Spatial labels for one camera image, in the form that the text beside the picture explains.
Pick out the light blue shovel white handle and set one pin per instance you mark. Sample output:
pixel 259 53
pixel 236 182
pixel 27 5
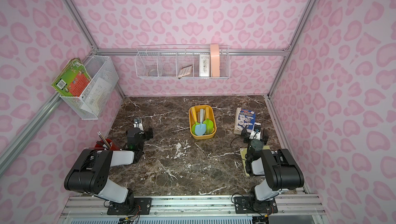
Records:
pixel 201 128

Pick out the yellow-green booklet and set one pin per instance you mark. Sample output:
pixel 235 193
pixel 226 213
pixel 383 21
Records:
pixel 243 152

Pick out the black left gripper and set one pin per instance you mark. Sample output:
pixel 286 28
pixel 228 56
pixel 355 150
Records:
pixel 147 133

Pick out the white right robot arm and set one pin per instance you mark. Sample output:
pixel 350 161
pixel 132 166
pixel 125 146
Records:
pixel 280 170

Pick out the white wire wall shelf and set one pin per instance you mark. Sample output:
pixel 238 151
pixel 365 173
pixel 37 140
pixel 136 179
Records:
pixel 159 62

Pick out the pink box on shelf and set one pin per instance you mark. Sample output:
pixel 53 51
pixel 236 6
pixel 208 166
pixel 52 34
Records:
pixel 215 60

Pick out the small calculator on shelf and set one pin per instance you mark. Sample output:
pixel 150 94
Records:
pixel 185 71

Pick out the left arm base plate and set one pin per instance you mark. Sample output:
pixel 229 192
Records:
pixel 140 205

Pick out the green red book in basket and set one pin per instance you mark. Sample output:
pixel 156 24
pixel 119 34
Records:
pixel 73 79

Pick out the large green shovel yellow handle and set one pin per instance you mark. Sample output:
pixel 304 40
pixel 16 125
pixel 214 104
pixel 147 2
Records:
pixel 209 124

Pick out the yellow plastic storage box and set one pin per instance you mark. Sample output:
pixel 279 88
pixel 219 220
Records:
pixel 211 117

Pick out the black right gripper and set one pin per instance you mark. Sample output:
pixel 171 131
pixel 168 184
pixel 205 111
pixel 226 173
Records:
pixel 264 135

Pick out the white box on shelf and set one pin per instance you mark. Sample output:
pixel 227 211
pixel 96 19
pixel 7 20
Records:
pixel 204 65

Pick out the blue Macmillan paperback book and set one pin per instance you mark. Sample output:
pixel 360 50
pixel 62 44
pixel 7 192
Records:
pixel 244 119

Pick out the white mesh wall basket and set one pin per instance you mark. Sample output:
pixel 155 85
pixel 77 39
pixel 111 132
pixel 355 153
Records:
pixel 92 101

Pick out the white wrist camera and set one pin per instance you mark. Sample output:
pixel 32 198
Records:
pixel 256 132
pixel 138 123

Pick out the red pencil cup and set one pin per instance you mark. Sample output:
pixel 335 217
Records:
pixel 105 144

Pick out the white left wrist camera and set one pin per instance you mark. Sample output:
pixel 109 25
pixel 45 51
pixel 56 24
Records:
pixel 138 123

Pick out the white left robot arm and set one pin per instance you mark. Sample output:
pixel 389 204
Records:
pixel 90 172

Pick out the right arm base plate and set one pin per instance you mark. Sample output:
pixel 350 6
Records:
pixel 244 205

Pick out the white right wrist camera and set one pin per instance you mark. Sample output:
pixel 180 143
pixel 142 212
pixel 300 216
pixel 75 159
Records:
pixel 256 132

